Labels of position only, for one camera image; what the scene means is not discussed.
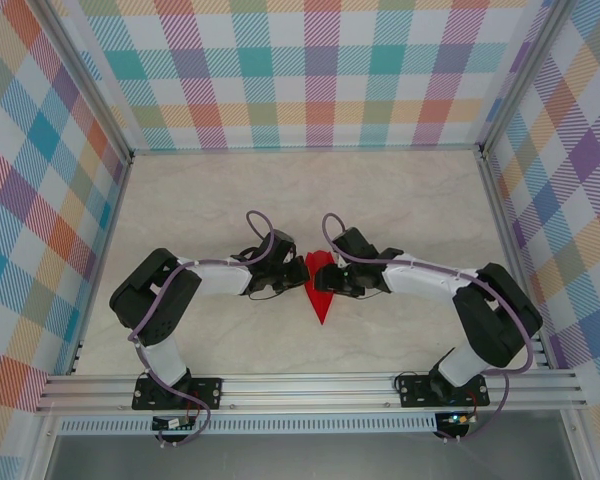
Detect red square paper sheet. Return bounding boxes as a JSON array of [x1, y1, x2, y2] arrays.
[[303, 248, 339, 327]]

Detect black circuit board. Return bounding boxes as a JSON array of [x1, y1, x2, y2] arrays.
[[151, 417, 195, 432]]

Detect grey metal panel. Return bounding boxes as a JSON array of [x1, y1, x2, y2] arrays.
[[44, 432, 581, 480]]

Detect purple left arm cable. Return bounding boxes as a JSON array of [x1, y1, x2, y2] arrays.
[[129, 209, 277, 449]]

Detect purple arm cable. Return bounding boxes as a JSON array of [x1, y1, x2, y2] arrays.
[[321, 213, 536, 445], [129, 209, 277, 449]]

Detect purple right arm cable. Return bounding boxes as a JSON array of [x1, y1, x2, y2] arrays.
[[321, 213, 536, 445]]

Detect thin black wire loop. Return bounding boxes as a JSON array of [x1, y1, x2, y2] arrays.
[[393, 367, 435, 392]]

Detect wide aluminium mounting rail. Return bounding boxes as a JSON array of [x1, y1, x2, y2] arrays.
[[34, 372, 589, 415]]

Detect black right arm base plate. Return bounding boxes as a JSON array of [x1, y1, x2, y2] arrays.
[[398, 374, 491, 409]]

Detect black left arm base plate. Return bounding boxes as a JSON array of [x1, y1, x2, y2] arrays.
[[132, 378, 224, 411]]

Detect long aluminium frame bar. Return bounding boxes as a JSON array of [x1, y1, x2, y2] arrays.
[[129, 143, 484, 155]]

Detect slotted grey cable duct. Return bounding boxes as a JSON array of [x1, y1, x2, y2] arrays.
[[58, 413, 439, 435]]

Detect aluminium side frame bar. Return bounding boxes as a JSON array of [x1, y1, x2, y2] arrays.
[[477, 149, 551, 371], [68, 154, 134, 376]]

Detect aluminium frame post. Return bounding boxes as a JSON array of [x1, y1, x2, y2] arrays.
[[479, 0, 576, 161], [38, 0, 134, 166]]

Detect aluminium frame leg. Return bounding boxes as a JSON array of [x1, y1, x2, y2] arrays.
[[25, 413, 64, 480], [559, 407, 595, 480]]

